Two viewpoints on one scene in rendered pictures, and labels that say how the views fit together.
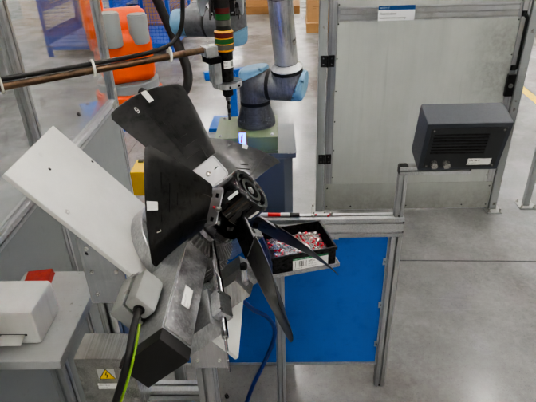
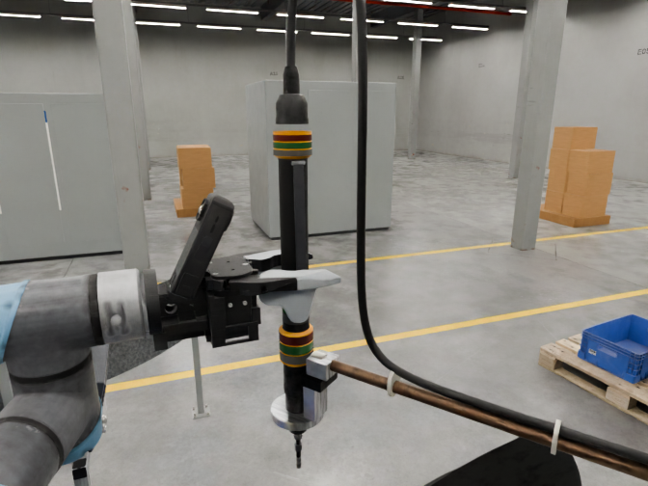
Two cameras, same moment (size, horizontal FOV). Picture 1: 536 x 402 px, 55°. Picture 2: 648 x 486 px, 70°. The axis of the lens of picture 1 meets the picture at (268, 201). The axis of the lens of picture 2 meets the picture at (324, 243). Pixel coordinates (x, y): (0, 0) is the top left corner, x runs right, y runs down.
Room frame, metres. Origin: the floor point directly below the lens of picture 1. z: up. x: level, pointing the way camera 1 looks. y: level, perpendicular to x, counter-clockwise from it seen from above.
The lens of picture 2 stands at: (1.36, 0.58, 1.84)
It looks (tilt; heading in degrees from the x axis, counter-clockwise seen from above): 16 degrees down; 246
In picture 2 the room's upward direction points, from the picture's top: straight up
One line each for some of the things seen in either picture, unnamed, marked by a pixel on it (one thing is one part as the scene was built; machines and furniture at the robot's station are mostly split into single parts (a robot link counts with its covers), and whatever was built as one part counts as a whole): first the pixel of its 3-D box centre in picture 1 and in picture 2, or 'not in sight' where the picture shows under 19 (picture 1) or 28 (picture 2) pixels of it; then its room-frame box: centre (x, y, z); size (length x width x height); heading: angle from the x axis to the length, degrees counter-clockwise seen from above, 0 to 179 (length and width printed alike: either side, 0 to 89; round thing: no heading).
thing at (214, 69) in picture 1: (222, 65); (303, 384); (1.17, 0.09, 1.50); 0.09 x 0.07 x 0.10; 123
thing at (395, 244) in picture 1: (386, 315); not in sight; (1.52, -0.46, 0.39); 0.04 x 0.04 x 0.78; 88
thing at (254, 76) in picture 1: (255, 82); not in sight; (1.92, 0.03, 1.23); 0.13 x 0.12 x 0.14; 70
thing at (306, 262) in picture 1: (297, 246); not in sight; (1.37, -0.09, 0.85); 0.22 x 0.17 x 0.07; 104
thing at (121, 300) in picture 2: not in sight; (125, 306); (1.37, 0.09, 1.64); 0.08 x 0.05 x 0.08; 88
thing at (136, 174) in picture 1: (159, 178); not in sight; (1.55, 0.37, 1.02); 0.16 x 0.10 x 0.11; 88
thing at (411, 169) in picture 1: (434, 168); (84, 441); (1.51, -0.56, 1.04); 0.24 x 0.03 x 0.03; 88
